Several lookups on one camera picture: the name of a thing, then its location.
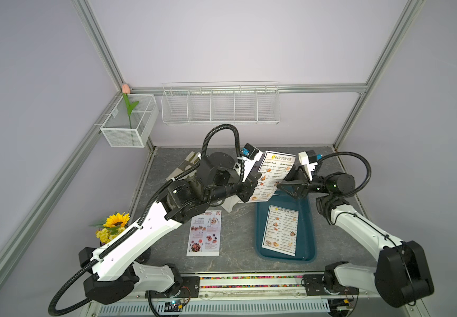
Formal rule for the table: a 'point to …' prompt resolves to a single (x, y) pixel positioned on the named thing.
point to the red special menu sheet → (205, 234)
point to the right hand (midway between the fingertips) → (274, 180)
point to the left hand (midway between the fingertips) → (260, 177)
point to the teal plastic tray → (305, 247)
